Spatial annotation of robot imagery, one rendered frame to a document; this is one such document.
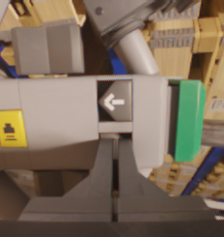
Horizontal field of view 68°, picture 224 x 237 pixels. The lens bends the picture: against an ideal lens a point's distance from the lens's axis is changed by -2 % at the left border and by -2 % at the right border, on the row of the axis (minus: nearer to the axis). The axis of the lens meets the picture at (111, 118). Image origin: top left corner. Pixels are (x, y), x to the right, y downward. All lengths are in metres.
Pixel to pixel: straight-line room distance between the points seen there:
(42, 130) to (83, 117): 0.04
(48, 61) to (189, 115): 0.14
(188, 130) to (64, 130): 0.12
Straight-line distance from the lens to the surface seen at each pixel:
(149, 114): 0.15
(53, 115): 0.16
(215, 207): 0.84
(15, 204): 0.25
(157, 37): 0.96
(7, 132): 0.18
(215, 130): 0.74
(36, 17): 1.08
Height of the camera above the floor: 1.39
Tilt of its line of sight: 17 degrees down
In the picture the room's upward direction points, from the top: 93 degrees clockwise
